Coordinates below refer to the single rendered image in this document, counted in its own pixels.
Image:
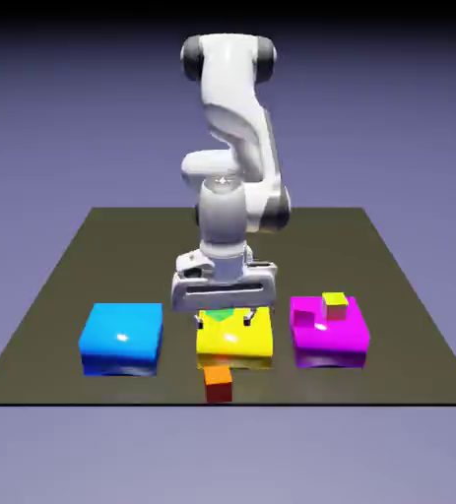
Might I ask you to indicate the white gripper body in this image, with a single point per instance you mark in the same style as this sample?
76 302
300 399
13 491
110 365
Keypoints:
223 293

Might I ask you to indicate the small orange cube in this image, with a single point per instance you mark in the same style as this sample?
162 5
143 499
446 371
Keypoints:
218 384

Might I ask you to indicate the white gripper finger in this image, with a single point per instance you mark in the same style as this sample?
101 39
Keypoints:
199 321
249 317

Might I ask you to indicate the large blue box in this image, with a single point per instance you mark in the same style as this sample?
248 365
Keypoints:
121 334

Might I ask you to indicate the large magenta box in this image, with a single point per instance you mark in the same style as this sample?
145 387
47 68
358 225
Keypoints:
330 338

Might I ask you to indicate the small yellow cube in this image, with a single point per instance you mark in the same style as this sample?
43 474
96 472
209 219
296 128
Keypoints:
336 307

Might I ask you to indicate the small green cube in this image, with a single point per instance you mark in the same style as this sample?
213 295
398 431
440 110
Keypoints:
219 315

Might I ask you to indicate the large yellow box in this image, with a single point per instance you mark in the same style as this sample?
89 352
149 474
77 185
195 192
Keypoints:
233 342

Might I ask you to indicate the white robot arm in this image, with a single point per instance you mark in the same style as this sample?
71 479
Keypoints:
231 118

